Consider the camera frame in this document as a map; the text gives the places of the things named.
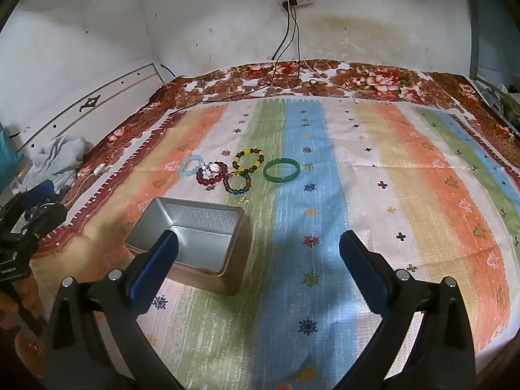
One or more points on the green jade bangle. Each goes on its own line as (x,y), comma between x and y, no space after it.
(268,175)

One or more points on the red floral blanket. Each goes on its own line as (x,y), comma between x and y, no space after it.
(365,77)

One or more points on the white bed headboard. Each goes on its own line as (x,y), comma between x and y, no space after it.
(101,89)

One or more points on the striped pastel blanket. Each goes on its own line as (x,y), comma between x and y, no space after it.
(308,138)

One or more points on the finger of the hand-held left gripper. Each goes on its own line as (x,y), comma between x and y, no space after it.
(44,219)

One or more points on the teal bag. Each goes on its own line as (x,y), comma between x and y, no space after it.
(8,150)

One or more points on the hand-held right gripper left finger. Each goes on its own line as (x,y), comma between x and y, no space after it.
(152,270)

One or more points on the pile of assorted clutter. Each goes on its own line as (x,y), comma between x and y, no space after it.
(501,97)

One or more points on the grey crumpled cloth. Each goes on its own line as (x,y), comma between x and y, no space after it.
(57,154)

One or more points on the blue panel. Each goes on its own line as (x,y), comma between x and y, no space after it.
(495,40)

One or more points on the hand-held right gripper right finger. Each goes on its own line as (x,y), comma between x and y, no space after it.
(365,272)

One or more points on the person's left hand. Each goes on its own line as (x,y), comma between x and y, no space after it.
(28,298)

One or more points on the silver metal tin box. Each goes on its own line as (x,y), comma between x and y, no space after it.
(203,227)

